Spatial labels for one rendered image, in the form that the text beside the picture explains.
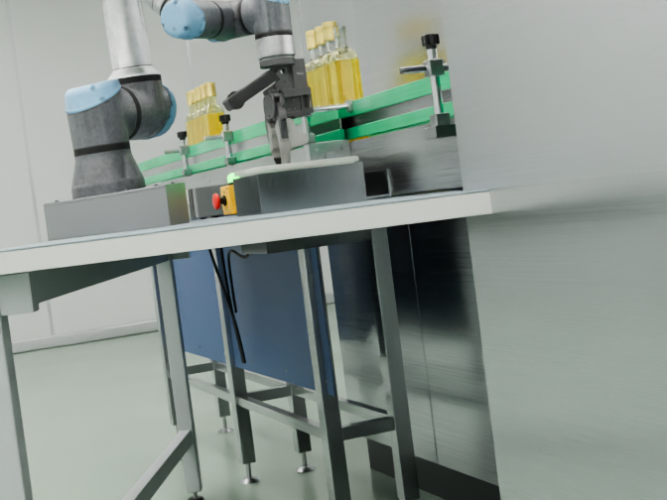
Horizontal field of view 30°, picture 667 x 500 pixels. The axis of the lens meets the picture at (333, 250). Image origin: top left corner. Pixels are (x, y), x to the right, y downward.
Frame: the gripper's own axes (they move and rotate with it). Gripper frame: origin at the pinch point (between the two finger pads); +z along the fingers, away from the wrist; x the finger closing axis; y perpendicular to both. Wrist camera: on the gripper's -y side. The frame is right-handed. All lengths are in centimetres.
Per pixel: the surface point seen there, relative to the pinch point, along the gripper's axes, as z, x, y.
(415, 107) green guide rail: -6.6, -17.0, 23.0
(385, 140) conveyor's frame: -1.5, -5.8, 20.6
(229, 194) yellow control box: 5, 53, 3
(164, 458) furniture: 65, 56, -21
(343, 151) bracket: -1.1, 13.2, 18.5
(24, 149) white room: -49, 610, 12
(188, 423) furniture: 63, 89, -7
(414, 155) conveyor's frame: 2.4, -18.5, 21.0
